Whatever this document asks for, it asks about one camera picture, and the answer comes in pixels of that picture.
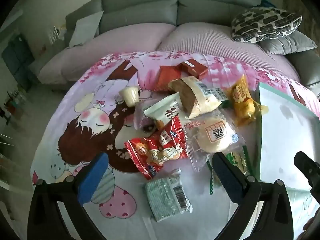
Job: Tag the white tray with teal rim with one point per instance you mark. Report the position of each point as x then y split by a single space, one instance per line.
282 135

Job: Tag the yellow bread packet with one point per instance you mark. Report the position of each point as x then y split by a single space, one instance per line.
242 100

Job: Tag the teal cabinet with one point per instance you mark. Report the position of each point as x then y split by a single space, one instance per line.
17 55

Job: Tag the beige bread packet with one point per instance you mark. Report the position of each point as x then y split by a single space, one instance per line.
200 97

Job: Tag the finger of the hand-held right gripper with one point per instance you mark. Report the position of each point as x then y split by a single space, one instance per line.
306 166

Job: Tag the green sawtooth-edged packet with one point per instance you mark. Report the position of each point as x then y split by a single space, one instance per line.
237 160

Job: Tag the teal cloth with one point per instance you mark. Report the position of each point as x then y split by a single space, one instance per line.
268 3

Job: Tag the cream pudding cup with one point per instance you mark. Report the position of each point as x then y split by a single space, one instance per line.
130 95

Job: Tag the grey sofa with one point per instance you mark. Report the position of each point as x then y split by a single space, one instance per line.
140 7

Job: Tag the red white packet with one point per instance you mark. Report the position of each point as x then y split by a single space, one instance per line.
173 131

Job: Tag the pale square pillow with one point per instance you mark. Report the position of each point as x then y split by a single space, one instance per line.
86 28

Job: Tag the mint green packet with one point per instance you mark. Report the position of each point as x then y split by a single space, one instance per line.
165 197

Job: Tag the black white patterned pillow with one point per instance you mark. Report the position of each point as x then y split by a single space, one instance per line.
265 22

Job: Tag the white wafer packet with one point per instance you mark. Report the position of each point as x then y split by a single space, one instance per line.
162 108

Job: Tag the pale paper clutter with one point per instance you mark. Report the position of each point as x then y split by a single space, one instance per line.
56 33

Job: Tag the red cookie packet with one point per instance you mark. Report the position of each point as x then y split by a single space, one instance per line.
147 155

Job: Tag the pink ribbed seat cover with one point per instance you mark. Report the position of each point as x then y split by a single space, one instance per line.
200 40

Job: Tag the printed blanket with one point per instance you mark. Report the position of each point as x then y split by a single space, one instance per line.
75 85

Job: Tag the red box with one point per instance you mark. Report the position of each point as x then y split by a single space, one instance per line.
192 68

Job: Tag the purple packet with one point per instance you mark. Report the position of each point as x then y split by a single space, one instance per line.
143 122

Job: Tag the clear round bun packet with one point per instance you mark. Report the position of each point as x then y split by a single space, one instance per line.
215 135

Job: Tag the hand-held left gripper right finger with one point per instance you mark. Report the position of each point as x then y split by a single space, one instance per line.
226 177

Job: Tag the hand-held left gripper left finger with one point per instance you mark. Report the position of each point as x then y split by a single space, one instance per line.
93 177

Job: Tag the grey pillow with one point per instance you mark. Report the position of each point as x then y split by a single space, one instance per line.
290 43

